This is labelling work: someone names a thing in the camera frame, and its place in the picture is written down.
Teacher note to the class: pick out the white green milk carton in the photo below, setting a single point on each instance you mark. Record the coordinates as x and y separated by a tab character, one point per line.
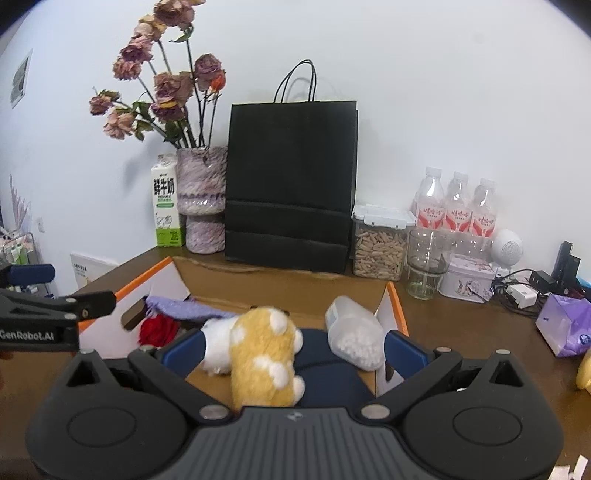
166	207

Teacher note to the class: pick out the red label water bottle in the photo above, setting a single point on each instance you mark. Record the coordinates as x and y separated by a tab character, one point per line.
485	212
457	207
429	203

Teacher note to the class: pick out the white yellow plush hamster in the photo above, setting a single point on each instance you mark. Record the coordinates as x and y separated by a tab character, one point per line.
258	350

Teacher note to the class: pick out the purple tissue pack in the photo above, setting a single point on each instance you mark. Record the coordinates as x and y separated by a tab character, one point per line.
563	323

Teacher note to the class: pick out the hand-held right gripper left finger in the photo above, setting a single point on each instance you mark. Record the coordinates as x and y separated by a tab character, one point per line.
184	353

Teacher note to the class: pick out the white paper scraps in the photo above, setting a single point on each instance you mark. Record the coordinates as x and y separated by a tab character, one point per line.
575	470

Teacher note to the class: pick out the red cardboard box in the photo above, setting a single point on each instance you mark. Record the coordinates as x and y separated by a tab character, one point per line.
277	295

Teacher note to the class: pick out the brown wooden desk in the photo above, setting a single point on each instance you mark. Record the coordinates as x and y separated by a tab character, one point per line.
485	350

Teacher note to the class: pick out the navy blue soft pouch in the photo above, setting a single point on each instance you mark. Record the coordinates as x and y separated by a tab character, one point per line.
323	374

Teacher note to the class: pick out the clear glass cup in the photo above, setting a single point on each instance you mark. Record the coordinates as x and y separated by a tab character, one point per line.
422	286

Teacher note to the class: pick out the white power adapter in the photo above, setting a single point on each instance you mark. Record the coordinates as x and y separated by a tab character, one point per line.
521	295

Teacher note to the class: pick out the white round speaker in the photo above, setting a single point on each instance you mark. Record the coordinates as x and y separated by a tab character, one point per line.
507	247

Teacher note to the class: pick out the red artificial rose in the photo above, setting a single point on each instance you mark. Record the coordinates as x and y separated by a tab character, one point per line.
159	330

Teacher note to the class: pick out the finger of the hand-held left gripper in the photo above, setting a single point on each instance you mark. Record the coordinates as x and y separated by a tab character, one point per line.
32	273
87	302

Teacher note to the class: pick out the dried pink rose bouquet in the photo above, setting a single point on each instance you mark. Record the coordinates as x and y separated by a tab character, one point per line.
173	87

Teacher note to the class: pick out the purple knitted pouch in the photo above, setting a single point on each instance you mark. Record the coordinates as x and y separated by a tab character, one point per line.
184	308

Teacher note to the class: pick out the black paper bag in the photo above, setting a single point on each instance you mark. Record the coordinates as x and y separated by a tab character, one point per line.
291	184

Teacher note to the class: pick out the white wall switch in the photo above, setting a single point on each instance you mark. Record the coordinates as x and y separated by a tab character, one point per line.
40	225

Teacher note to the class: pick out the clear container of nuts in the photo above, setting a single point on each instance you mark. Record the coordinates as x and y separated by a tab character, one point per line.
376	251

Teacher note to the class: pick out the translucent plastic container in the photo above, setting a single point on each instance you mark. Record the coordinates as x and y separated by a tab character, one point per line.
355	337

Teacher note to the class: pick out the purple marbled vase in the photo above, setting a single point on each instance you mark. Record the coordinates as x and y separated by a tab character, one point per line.
201	184

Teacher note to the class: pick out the black upright device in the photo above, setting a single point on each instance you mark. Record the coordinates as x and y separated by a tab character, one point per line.
565	265

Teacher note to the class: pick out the wall poster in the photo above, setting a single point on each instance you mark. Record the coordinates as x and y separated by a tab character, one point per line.
21	78

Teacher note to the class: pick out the floral print tin box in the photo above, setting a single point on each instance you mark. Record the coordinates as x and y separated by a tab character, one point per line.
464	281

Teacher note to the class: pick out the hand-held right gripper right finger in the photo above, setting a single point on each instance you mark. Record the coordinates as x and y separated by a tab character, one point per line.
406	353

